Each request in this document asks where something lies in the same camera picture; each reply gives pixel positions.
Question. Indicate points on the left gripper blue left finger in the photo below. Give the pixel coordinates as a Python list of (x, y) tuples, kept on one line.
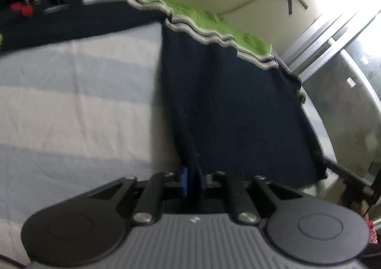
[(181, 183)]

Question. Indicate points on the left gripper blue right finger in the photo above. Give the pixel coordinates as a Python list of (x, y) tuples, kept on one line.
[(203, 180)]

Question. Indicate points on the navy green knitted sweater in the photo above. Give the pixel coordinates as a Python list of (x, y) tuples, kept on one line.
[(226, 102)]

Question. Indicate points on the blue white striped bedsheet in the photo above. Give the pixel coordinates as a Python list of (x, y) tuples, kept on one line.
[(80, 102)]

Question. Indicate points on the aluminium window frame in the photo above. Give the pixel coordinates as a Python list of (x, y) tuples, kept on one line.
[(325, 38)]

